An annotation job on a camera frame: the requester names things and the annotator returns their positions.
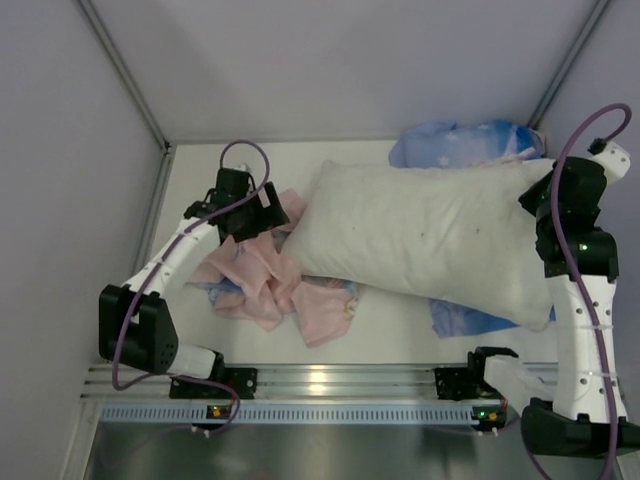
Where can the blue Elsa pillow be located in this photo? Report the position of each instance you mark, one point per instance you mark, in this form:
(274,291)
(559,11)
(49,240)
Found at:
(445,145)

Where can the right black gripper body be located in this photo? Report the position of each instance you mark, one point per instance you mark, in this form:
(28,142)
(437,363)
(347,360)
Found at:
(531,198)

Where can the aluminium frame post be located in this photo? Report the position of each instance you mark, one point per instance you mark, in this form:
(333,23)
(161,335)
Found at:
(587,28)
(116,59)

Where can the slotted grey cable duct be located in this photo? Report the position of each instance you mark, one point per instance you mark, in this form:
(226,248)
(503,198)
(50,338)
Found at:
(294,414)

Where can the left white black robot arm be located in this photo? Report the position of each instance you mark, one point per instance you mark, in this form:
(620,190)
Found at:
(136,326)

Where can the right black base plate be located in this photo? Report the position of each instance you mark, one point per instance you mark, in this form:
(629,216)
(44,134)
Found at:
(460,383)

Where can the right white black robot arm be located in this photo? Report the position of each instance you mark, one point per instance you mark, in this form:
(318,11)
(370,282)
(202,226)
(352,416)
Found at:
(584,416)

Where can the white pillow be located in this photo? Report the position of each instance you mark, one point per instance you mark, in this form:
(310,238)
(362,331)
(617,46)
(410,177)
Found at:
(458,235)

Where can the aluminium mounting rail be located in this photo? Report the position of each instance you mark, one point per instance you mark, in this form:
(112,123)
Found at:
(294,383)

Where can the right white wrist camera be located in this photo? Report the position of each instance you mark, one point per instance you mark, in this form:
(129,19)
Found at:
(614,160)

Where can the left aluminium frame post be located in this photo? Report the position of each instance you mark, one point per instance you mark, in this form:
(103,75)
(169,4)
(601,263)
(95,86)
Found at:
(116,59)

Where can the right aluminium frame post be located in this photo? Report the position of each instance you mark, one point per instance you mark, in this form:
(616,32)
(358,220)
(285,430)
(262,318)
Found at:
(587,28)

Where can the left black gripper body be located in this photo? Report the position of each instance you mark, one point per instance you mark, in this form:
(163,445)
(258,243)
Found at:
(267,216)

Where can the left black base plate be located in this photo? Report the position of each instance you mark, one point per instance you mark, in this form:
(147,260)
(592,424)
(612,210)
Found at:
(242,380)

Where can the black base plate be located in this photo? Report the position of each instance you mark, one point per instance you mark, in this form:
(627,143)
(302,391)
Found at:
(242,380)
(460,383)

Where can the pink pillowcase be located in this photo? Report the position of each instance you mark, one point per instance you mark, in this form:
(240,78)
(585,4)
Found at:
(253,280)

